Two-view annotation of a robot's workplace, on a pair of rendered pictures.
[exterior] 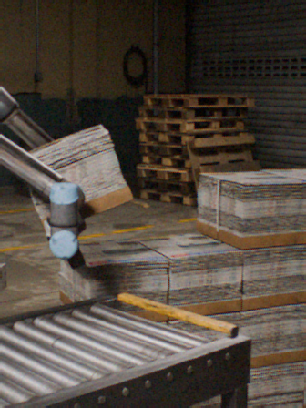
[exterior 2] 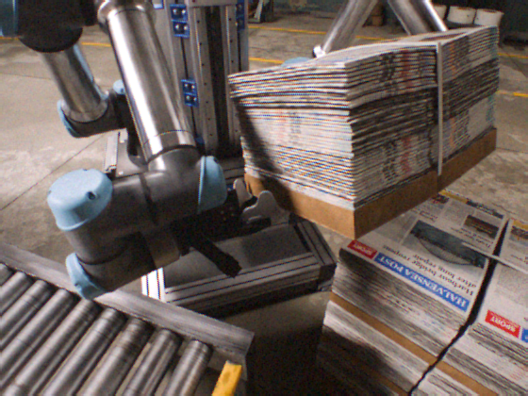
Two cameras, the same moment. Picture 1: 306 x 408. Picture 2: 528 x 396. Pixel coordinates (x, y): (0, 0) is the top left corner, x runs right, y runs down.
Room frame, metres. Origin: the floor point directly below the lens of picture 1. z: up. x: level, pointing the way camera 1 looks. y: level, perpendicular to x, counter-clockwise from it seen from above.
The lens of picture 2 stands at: (2.06, -0.22, 1.38)
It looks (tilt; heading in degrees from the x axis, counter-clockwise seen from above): 41 degrees down; 60
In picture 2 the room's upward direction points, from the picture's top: straight up
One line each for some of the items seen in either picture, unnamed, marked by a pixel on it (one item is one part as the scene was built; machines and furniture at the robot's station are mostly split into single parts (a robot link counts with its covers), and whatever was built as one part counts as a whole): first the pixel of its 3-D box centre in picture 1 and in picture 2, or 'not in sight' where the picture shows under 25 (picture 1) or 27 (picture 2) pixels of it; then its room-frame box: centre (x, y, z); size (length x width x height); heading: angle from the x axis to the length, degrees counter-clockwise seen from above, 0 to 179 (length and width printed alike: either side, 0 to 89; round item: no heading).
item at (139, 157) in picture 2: not in sight; (148, 138); (2.19, 0.74, 0.87); 0.15 x 0.15 x 0.10
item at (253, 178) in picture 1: (253, 178); not in sight; (2.87, -0.49, 1.06); 0.37 x 0.29 x 0.01; 20
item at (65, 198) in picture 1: (65, 203); (104, 212); (2.03, 0.15, 1.09); 0.11 x 0.08 x 0.11; 176
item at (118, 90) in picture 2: not in sight; (137, 104); (2.18, 0.74, 0.98); 0.13 x 0.12 x 0.14; 176
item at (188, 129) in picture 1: (196, 146); not in sight; (9.64, -0.91, 0.65); 1.33 x 0.94 x 1.30; 135
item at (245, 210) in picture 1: (250, 209); not in sight; (2.88, -0.49, 0.95); 0.38 x 0.29 x 0.23; 20
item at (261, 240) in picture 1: (249, 230); not in sight; (2.87, -0.49, 0.86); 0.38 x 0.29 x 0.04; 20
